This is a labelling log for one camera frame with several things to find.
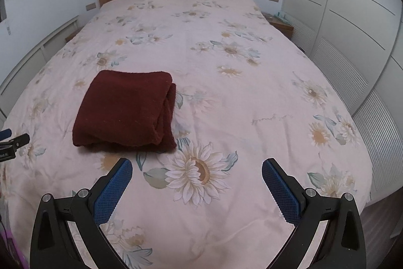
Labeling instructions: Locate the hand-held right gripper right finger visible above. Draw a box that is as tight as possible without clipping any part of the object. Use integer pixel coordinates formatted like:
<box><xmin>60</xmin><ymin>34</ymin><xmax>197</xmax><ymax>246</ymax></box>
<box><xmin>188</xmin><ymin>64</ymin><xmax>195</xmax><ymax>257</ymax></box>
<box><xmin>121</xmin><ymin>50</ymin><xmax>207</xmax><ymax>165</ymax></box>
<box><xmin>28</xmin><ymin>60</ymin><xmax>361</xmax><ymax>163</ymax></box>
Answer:
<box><xmin>262</xmin><ymin>158</ymin><xmax>367</xmax><ymax>269</ymax></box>

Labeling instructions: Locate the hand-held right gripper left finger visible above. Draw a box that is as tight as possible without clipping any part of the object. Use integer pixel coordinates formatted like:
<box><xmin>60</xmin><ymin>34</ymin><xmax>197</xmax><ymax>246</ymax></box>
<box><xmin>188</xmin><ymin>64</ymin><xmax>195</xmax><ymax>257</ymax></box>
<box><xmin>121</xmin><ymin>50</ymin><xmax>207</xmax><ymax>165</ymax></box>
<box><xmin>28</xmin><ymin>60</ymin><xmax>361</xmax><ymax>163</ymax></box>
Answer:
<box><xmin>30</xmin><ymin>158</ymin><xmax>133</xmax><ymax>269</ymax></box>

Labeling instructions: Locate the dark red knit sweater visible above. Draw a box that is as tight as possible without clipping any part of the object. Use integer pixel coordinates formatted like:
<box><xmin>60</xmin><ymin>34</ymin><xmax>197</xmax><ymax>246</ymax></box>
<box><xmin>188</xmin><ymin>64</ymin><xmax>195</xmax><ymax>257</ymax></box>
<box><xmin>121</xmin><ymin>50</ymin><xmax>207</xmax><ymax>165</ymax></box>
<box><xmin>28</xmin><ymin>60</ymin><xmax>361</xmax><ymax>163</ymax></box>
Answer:
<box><xmin>72</xmin><ymin>69</ymin><xmax>177</xmax><ymax>152</ymax></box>

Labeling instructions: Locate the floral bed sheet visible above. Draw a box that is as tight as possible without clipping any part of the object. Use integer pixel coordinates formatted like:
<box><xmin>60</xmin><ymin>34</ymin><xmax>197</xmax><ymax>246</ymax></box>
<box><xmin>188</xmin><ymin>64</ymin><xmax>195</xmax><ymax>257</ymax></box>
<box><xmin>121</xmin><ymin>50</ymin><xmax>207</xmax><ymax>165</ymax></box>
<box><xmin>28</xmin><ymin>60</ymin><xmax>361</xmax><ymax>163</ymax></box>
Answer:
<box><xmin>0</xmin><ymin>0</ymin><xmax>374</xmax><ymax>269</ymax></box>

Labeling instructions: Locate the purple cloth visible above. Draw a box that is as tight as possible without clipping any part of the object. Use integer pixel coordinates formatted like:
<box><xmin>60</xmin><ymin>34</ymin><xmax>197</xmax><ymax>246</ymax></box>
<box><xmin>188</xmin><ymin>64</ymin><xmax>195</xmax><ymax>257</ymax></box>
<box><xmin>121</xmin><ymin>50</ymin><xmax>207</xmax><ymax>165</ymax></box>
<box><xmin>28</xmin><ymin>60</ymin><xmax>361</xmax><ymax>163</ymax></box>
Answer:
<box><xmin>0</xmin><ymin>222</ymin><xmax>27</xmax><ymax>269</ymax></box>

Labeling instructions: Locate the wooden nightstand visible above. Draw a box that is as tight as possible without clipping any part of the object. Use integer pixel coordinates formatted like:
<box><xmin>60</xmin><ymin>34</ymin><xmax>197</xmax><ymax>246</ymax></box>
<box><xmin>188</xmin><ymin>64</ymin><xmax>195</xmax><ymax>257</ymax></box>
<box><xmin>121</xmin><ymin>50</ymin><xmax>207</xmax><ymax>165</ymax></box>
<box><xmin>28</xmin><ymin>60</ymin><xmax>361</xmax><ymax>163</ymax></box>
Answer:
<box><xmin>263</xmin><ymin>12</ymin><xmax>295</xmax><ymax>37</ymax></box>

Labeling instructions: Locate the white wardrobe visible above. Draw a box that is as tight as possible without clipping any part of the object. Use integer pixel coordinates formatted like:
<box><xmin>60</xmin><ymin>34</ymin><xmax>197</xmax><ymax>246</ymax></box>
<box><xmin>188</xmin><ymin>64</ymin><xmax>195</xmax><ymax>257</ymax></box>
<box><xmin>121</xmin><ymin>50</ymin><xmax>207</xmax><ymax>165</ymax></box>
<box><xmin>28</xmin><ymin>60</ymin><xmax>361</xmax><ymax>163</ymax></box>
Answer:
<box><xmin>281</xmin><ymin>0</ymin><xmax>403</xmax><ymax>240</ymax></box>

